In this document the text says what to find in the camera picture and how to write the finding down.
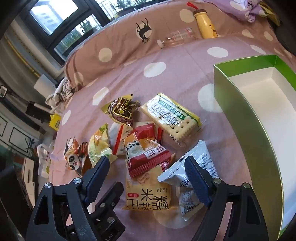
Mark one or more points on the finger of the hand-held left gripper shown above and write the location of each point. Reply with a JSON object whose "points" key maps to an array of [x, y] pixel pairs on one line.
{"points": [[106, 204]]}

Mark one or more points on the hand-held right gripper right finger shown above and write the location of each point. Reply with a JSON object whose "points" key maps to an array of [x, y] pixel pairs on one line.
{"points": [[196, 180]]}

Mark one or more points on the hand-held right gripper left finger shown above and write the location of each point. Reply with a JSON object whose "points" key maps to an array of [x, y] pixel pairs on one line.
{"points": [[97, 178]]}

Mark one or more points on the small white snack packet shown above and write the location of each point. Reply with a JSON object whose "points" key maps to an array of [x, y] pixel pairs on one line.
{"points": [[187, 204]]}

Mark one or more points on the panda print snack packet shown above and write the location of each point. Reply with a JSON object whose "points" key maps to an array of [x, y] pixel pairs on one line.
{"points": [[75, 160]]}

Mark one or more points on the white grey snack packet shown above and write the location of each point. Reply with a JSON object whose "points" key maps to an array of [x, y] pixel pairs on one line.
{"points": [[205, 151]]}

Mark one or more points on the yellow-green snack packet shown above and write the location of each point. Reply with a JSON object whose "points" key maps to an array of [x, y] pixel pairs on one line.
{"points": [[100, 143]]}

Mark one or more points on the orange rice cracker packet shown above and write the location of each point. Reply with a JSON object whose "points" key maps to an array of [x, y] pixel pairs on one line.
{"points": [[148, 192]]}

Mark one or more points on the white red-edged snack packet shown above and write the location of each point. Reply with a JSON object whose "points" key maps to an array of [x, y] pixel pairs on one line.
{"points": [[122, 136]]}

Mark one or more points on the red bubble tea packet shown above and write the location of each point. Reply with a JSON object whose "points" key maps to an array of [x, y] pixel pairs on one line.
{"points": [[148, 160]]}

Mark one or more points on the green cardboard box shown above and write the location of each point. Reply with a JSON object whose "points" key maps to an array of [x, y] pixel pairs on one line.
{"points": [[242, 139]]}

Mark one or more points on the brown chocolate snack packet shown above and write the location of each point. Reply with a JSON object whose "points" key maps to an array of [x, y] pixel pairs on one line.
{"points": [[121, 109]]}

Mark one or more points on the white plastic bag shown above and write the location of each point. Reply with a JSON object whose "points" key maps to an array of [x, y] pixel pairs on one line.
{"points": [[45, 160]]}

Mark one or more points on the yellow box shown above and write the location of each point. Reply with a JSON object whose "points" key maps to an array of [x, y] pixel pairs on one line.
{"points": [[55, 121]]}

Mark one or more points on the black metal stand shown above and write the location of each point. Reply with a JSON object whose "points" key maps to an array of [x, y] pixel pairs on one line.
{"points": [[39, 111]]}

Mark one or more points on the white striped cloth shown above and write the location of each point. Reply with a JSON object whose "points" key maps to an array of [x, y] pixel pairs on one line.
{"points": [[61, 95]]}

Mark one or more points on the white cylinder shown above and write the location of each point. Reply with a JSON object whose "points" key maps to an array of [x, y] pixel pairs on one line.
{"points": [[44, 84]]}

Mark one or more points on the pink polka dot bedsheet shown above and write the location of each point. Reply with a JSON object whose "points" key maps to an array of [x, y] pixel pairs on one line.
{"points": [[173, 69]]}

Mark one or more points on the clear plastic bottle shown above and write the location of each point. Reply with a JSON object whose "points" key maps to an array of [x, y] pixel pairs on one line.
{"points": [[178, 37]]}

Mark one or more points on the yellow bottle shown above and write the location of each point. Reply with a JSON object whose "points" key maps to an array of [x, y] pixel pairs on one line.
{"points": [[205, 23]]}

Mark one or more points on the black framed window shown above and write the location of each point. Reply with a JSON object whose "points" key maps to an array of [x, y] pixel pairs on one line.
{"points": [[53, 14]]}

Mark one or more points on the grey sofa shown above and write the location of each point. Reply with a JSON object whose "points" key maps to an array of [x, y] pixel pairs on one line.
{"points": [[286, 34]]}

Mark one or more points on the purple flowered cloth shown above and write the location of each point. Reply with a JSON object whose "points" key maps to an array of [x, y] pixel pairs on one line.
{"points": [[231, 9]]}

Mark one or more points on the yellow packet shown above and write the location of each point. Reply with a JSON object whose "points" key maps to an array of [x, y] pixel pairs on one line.
{"points": [[270, 14]]}

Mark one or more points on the white wall switch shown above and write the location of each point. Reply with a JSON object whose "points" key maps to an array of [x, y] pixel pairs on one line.
{"points": [[3, 91]]}

